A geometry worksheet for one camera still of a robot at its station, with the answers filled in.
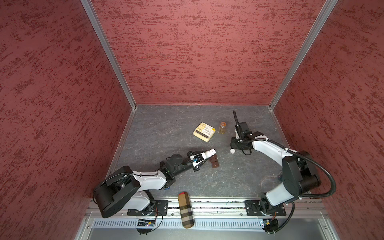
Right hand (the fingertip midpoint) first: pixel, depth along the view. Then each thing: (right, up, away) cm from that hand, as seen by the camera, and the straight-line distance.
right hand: (233, 147), depth 92 cm
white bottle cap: (0, -3, +3) cm, 4 cm away
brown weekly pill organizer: (-13, -7, -2) cm, 15 cm away
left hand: (-18, -1, -14) cm, 22 cm away
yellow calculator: (-17, +9, +12) cm, 23 cm away
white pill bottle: (-17, +1, -19) cm, 25 cm away
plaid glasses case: (-28, -27, -21) cm, 44 cm away
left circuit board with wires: (-49, -36, -19) cm, 63 cm away
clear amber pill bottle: (-5, +11, +10) cm, 15 cm away
